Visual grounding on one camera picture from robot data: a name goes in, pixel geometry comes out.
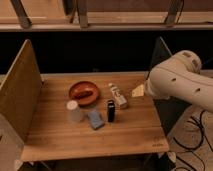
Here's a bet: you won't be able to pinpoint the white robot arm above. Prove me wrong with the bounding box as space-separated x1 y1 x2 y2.
132 50 213 113

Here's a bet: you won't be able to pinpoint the black eraser block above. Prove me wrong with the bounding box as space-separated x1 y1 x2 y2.
107 100 115 122

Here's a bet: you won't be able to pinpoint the right dark side panel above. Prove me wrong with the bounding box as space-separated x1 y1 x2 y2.
146 36 191 136

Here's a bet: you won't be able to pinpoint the blue sponge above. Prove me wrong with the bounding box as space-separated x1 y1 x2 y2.
87 110 104 130

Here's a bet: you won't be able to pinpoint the orange bowl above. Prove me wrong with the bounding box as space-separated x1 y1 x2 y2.
68 81 100 106

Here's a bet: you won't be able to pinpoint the red sausage in bowl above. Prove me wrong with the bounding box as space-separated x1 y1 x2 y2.
74 91 93 99

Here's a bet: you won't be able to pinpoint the left wooden side panel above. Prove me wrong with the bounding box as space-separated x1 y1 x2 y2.
0 39 42 142

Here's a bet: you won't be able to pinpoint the black floor cables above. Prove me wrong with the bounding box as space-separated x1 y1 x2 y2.
171 109 213 171

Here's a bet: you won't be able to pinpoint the wooden shelf frame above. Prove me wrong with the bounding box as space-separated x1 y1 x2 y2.
0 0 213 32

